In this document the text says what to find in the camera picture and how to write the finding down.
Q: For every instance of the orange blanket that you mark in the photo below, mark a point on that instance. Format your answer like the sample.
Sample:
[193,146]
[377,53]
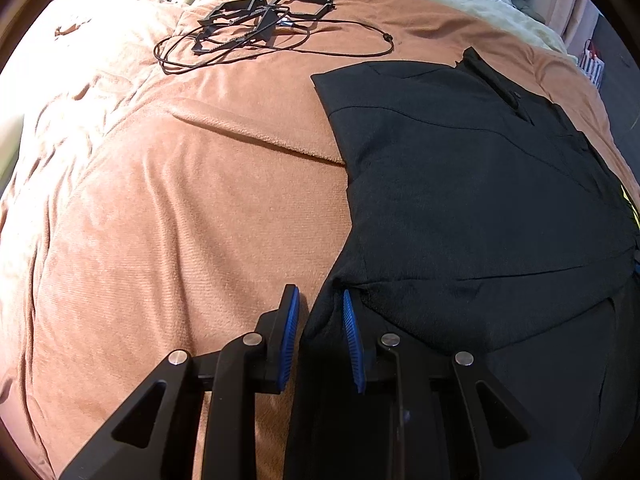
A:
[175,210]

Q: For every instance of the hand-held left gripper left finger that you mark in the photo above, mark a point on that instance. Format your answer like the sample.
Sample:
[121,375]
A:
[289,340]

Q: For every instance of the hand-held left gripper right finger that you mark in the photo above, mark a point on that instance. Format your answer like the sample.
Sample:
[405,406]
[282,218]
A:
[353,345]

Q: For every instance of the black garment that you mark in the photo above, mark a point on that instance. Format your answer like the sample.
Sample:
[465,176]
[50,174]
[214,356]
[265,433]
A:
[450,185]

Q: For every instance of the pink curtain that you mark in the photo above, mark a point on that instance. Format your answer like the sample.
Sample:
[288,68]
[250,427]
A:
[570,15]

